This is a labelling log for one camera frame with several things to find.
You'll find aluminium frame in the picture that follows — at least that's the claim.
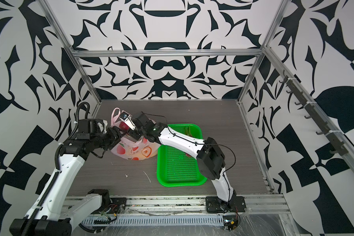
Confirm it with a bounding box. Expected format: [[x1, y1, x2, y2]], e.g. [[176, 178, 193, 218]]
[[41, 1, 354, 236]]

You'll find grey hook rail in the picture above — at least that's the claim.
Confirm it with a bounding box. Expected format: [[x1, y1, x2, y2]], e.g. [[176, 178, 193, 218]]
[[280, 70, 349, 156]]

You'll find red dragon fruit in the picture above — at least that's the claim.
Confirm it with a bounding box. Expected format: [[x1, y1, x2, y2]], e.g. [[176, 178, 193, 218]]
[[184, 126, 194, 137]]

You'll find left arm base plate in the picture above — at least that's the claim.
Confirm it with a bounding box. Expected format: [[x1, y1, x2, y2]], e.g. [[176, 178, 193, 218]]
[[106, 197, 127, 214]]

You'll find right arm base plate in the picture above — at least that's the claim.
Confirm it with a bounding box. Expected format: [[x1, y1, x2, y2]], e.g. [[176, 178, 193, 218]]
[[205, 196, 247, 213]]

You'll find green plastic perforated basket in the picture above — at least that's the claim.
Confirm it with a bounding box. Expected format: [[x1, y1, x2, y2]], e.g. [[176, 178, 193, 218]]
[[157, 124, 207, 187]]

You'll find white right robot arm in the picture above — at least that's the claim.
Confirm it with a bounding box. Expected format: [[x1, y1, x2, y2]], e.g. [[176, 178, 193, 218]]
[[120, 112, 238, 213]]

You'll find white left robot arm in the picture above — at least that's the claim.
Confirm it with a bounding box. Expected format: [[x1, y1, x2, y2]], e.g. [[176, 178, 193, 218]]
[[9, 117, 126, 236]]

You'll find pink plastic bag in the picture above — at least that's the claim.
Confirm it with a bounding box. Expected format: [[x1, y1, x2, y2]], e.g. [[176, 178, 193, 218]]
[[110, 108, 161, 160]]

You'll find white slotted cable duct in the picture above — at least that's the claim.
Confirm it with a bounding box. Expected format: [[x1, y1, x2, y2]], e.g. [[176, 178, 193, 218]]
[[82, 215, 224, 227]]

